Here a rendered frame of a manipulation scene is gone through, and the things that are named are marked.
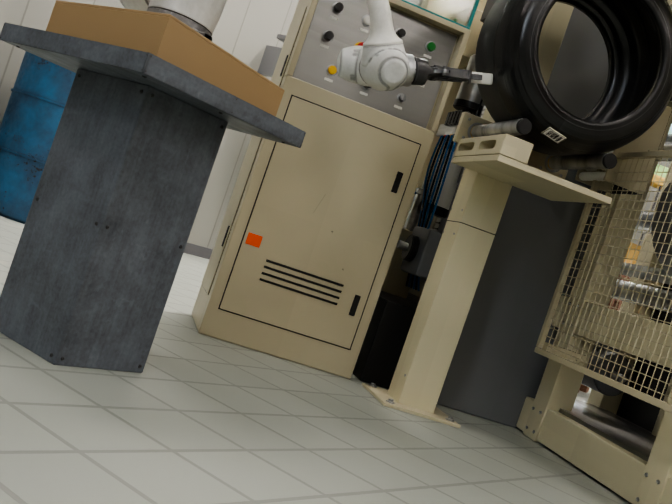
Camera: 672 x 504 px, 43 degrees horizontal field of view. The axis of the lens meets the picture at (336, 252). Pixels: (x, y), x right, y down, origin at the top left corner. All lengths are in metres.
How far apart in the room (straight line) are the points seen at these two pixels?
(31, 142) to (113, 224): 2.86
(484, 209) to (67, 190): 1.38
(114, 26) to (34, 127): 2.85
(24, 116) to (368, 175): 2.32
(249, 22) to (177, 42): 4.65
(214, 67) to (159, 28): 0.15
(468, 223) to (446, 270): 0.17
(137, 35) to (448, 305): 1.42
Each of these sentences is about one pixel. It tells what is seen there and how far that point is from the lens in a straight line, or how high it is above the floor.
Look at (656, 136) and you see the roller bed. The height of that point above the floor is 1.09.
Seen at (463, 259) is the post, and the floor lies 0.51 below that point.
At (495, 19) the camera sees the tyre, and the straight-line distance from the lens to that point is 2.56.
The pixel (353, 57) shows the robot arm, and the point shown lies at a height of 0.91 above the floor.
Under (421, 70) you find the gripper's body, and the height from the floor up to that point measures 0.95.
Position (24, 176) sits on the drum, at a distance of 4.68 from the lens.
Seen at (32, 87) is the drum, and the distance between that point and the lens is 4.75.
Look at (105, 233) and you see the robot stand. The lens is 1.84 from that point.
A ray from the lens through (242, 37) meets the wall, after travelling 6.37.
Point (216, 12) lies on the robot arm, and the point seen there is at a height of 0.83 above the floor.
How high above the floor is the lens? 0.43
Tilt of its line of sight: 1 degrees down
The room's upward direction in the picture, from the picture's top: 19 degrees clockwise
